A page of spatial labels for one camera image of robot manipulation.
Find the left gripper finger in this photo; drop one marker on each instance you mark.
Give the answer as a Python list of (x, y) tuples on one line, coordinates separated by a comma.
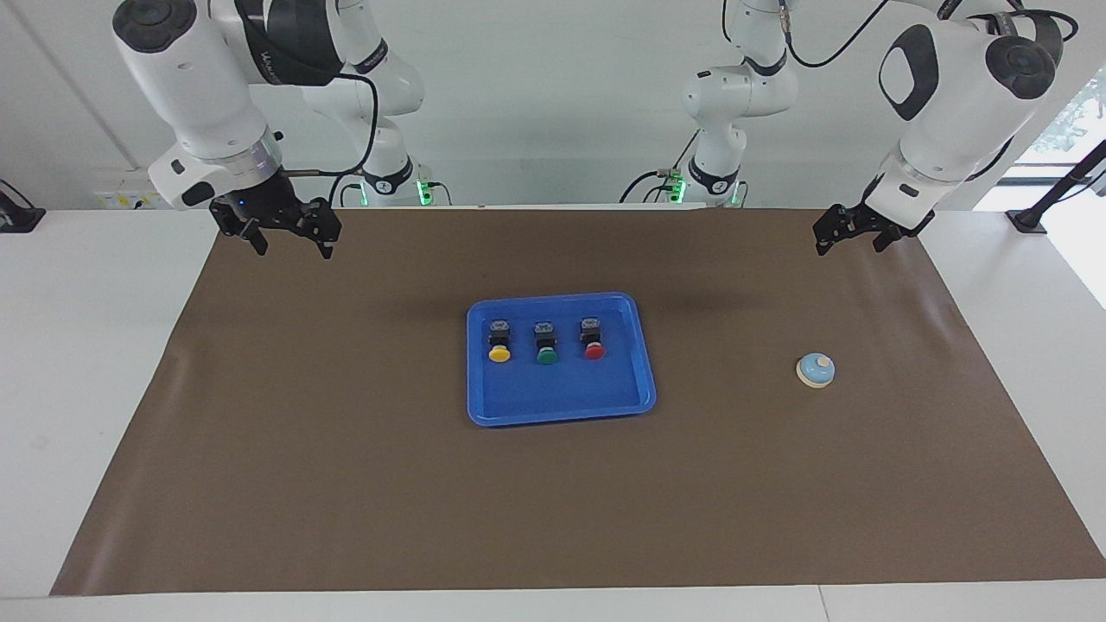
[(886, 242), (823, 242)]

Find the brown table mat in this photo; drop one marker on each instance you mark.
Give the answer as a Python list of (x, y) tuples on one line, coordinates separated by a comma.
[(553, 501)]

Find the white wall outlet box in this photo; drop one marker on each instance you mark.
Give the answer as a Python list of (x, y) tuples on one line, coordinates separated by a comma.
[(121, 200)]

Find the light blue service bell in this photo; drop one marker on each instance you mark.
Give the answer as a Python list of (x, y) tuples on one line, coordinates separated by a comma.
[(815, 371)]

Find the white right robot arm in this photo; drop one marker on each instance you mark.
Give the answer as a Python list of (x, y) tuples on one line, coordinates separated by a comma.
[(190, 78)]

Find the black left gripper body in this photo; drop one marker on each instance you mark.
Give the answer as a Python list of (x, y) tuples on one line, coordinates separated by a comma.
[(858, 219)]

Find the black clamp stand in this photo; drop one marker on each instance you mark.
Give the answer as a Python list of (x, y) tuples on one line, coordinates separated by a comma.
[(1050, 199)]

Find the black table mount bracket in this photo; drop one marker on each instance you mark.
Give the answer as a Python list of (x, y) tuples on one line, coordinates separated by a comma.
[(17, 216)]

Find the green push button switch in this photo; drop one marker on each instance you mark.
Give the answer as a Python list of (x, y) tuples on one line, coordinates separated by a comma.
[(546, 350)]

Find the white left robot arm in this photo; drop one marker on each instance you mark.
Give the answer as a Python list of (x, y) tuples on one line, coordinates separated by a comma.
[(950, 112)]

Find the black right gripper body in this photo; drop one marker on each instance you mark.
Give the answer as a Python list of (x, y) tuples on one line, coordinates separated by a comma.
[(276, 207)]

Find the red push button switch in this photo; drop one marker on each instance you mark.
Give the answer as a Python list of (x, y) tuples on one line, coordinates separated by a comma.
[(594, 345)]

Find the blue plastic tray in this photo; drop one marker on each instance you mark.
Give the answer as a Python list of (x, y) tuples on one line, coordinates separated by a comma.
[(562, 393)]

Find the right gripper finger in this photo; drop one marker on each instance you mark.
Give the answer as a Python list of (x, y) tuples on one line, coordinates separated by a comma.
[(327, 244), (257, 240)]

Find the yellow push button switch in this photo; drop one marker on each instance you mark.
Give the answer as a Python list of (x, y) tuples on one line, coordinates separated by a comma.
[(498, 345)]

